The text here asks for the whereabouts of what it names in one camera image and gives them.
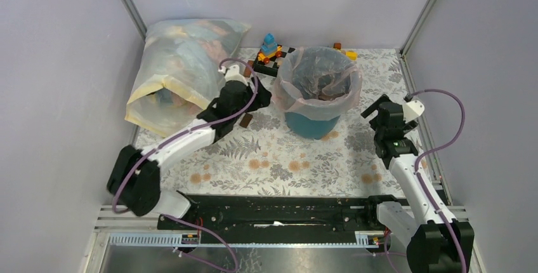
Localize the aluminium frame rail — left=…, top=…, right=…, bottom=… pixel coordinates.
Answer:
left=93, top=204, right=474, bottom=250

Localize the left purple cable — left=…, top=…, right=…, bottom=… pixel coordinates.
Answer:
left=110, top=57, right=259, bottom=215

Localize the yellow toy brick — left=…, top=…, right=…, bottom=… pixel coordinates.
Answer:
left=342, top=50, right=358, bottom=61

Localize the large translucent plastic bag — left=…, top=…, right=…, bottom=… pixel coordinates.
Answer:
left=125, top=18, right=251, bottom=137

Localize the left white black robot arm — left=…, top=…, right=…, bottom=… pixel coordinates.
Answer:
left=107, top=78, right=272, bottom=229

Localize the dark brown wooden block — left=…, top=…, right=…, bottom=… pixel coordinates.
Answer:
left=239, top=113, right=253, bottom=128

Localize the pink trash bag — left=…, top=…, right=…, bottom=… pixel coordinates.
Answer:
left=272, top=46, right=363, bottom=121

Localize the floral patterned table mat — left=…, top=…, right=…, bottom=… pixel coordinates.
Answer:
left=161, top=49, right=407, bottom=198

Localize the colourful toy block train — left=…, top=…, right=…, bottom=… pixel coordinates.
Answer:
left=258, top=33, right=282, bottom=65

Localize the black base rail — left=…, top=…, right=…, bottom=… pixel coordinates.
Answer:
left=158, top=195, right=406, bottom=232

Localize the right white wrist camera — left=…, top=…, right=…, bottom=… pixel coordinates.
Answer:
left=402, top=98, right=425, bottom=123

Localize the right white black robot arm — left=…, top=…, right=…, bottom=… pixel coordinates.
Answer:
left=361, top=95, right=475, bottom=272

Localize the reddish brown wooden block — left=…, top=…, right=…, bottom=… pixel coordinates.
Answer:
left=243, top=60, right=254, bottom=78

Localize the teal plastic trash bin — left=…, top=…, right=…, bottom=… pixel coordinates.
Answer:
left=284, top=112, right=340, bottom=140

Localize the black white checkerboard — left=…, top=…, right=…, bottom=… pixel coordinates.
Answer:
left=253, top=44, right=296, bottom=77

